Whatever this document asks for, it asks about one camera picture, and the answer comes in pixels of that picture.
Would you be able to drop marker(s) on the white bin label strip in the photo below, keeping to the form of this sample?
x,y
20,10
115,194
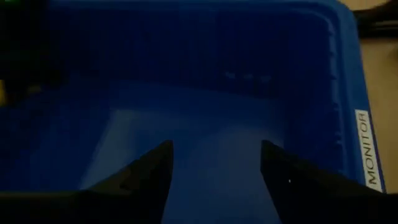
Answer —
x,y
368,149

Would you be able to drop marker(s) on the blue plastic bin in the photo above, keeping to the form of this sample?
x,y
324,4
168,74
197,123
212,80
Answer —
x,y
202,93

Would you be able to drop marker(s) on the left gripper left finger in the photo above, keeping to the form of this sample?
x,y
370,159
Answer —
x,y
143,186

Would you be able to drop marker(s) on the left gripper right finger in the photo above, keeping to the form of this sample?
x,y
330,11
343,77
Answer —
x,y
298,193

